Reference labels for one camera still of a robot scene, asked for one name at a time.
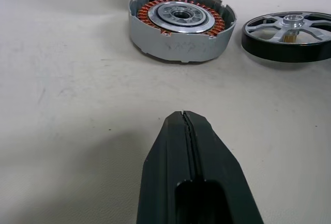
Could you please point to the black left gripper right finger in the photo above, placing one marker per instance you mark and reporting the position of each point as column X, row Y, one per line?
column 219, row 167

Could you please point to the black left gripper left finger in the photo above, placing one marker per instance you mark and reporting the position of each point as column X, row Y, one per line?
column 165, row 172

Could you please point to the spoked rotor with black rim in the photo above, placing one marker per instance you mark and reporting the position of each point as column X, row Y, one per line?
column 271, row 44

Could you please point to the grey motor housing copper windings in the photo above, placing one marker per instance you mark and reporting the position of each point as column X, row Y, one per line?
column 181, row 45

